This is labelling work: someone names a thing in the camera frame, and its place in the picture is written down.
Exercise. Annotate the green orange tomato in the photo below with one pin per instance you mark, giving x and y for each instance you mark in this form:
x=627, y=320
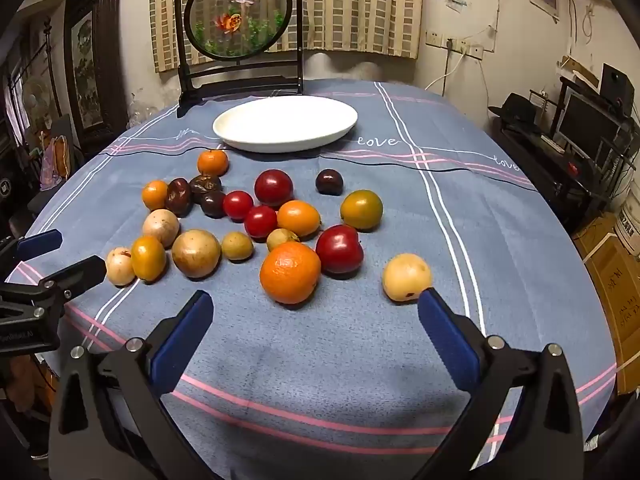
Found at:
x=361, y=209

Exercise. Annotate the dark red jujube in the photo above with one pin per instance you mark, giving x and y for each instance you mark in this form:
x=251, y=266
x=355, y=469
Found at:
x=177, y=197

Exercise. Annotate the red cherry tomato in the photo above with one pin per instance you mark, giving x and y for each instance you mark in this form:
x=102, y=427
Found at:
x=238, y=205
x=260, y=222

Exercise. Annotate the white wall socket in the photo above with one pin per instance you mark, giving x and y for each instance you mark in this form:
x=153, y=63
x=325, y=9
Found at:
x=432, y=39

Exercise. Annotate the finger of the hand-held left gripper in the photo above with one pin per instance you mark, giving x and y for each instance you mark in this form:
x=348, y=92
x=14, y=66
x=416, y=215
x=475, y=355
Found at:
x=75, y=272
x=37, y=243

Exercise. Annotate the white standing fan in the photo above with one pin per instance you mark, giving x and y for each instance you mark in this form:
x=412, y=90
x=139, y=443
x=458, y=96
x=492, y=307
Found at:
x=35, y=97

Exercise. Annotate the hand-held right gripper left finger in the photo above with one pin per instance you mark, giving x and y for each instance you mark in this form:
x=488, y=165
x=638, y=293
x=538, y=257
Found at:
x=185, y=340

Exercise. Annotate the white bucket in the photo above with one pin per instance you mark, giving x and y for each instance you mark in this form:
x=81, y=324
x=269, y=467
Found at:
x=630, y=225

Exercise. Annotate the black hat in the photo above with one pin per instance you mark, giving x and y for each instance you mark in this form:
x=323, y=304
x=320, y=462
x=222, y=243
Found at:
x=517, y=107

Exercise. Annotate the black speaker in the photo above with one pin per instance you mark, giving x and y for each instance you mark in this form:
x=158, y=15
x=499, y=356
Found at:
x=615, y=85

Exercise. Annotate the orange purple bag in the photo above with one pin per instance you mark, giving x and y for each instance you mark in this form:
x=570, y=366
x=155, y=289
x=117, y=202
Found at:
x=55, y=160

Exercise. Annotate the dark framed painting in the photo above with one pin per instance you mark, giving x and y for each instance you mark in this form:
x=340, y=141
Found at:
x=87, y=75

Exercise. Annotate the tan longan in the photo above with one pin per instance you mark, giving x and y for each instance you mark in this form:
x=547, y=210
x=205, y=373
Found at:
x=237, y=246
x=280, y=237

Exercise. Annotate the smooth orange tomato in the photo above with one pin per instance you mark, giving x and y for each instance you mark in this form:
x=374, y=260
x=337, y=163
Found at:
x=298, y=218

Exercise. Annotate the computer monitor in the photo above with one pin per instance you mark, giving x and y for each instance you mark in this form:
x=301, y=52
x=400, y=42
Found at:
x=582, y=125

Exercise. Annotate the pale yellow apricot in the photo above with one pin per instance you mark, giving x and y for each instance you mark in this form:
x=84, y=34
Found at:
x=407, y=277

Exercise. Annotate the yellow orange tomato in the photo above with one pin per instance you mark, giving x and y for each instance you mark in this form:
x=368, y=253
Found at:
x=148, y=258

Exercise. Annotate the white oval plate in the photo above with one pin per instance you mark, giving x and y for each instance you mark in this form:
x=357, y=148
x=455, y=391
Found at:
x=285, y=122

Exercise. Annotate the small mandarin orange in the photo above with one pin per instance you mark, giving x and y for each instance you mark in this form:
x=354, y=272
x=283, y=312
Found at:
x=155, y=195
x=213, y=162

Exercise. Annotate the clear plastic bag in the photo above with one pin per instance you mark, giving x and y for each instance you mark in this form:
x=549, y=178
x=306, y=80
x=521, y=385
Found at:
x=142, y=110

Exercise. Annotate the round embroidered screen on stand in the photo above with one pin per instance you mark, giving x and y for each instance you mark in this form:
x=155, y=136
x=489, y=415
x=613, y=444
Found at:
x=240, y=10

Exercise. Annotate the black desk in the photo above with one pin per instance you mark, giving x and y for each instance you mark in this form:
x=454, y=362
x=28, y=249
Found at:
x=550, y=180

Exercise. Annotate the striped beige curtain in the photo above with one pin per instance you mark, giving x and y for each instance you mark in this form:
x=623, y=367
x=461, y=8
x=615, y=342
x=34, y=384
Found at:
x=350, y=5

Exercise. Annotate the blue striped tablecloth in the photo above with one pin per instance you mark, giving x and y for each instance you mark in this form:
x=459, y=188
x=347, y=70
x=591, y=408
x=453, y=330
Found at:
x=320, y=385

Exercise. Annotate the cardboard box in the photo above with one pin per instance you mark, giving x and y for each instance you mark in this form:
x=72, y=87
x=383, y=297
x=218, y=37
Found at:
x=615, y=285

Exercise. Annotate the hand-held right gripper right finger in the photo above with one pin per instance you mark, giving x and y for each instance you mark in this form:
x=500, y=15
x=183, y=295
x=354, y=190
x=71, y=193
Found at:
x=450, y=340

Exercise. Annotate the large brown sapodilla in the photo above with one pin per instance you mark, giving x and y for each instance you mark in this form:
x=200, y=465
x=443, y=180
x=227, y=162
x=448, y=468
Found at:
x=196, y=253

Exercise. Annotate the glossy red plum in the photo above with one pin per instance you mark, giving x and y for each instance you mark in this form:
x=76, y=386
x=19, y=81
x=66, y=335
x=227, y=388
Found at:
x=339, y=249

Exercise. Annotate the large orange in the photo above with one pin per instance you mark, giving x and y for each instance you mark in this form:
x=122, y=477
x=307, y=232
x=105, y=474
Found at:
x=290, y=272

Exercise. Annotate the pale beige loquat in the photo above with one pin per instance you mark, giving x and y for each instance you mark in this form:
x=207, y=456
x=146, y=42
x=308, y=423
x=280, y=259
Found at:
x=120, y=266

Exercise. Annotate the wrinkled dark passion fruit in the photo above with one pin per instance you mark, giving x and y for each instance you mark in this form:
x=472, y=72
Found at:
x=205, y=184

